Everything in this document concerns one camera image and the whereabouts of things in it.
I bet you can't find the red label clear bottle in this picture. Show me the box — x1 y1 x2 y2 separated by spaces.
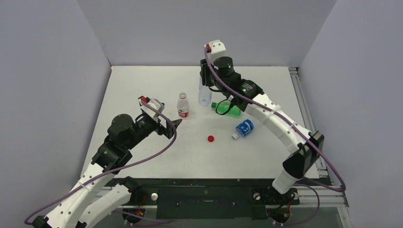
177 92 189 118

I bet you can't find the clear bluish bottle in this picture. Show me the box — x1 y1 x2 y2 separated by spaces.
198 78 212 107

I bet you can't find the green plastic bottle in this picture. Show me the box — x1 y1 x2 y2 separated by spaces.
211 100 241 117

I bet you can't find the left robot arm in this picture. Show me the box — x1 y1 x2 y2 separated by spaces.
25 111 182 228

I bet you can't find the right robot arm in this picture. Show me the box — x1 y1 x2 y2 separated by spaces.
200 57 324 203

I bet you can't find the blue label small bottle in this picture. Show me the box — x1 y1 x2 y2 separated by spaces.
231 119 255 140

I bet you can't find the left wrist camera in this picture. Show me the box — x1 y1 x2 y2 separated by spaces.
138 96 164 122

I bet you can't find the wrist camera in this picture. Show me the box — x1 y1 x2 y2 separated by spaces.
204 39 226 63
138 96 164 122

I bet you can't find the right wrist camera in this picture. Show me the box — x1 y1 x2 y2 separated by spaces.
204 39 226 63

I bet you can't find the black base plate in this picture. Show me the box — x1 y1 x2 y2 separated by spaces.
123 178 300 220

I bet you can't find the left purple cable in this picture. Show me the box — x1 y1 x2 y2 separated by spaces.
24 102 178 226

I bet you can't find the purple cable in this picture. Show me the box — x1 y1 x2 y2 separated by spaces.
24 102 178 226
204 47 346 193

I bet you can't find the aluminium frame rail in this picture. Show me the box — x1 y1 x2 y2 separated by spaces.
288 67 353 228

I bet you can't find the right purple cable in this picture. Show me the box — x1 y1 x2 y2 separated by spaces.
204 47 346 193

